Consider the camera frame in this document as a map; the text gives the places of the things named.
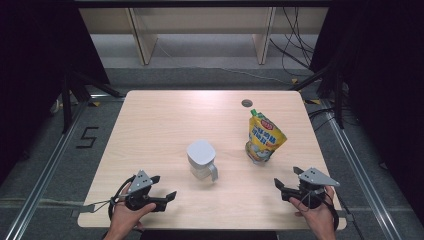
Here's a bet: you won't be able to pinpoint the yellow spout pouch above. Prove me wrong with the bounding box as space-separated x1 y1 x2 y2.
245 108 288 165

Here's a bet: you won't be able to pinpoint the thin grey cord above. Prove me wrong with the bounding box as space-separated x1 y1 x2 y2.
87 199 116 214

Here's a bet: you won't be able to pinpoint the black wrist strap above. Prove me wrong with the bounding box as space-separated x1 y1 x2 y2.
324 188 341 232
107 174 137 222

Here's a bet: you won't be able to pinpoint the black hanging cables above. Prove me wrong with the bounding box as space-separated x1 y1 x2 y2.
269 7 316 78

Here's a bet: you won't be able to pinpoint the person's dark clothing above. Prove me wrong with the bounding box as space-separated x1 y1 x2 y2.
139 230 278 240

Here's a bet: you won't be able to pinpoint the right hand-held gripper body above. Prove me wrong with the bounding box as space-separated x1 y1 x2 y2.
298 167 341 210

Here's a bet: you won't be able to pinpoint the aluminium floor rail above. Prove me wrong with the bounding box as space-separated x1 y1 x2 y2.
4 99 89 240
319 99 406 240

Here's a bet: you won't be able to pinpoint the person's left hand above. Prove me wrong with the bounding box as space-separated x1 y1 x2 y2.
111 183 157 230

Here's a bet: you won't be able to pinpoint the black floor cables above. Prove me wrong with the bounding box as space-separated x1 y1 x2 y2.
308 106 338 132

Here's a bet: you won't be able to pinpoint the white floor cable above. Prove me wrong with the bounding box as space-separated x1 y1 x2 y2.
156 43 291 84

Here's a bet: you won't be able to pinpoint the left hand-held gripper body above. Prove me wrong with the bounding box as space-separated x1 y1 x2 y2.
124 169 156 212

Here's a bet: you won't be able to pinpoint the dark curtain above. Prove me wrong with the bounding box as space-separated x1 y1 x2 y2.
0 0 111 183
309 0 424 221

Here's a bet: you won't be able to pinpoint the person's right hand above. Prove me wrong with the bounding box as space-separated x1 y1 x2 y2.
289 186 336 234

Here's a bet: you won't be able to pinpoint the black metal stand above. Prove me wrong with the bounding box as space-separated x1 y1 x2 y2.
61 71 124 134
288 63 346 129

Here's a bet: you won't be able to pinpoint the clear jar with white lid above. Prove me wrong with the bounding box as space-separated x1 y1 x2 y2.
185 139 220 183

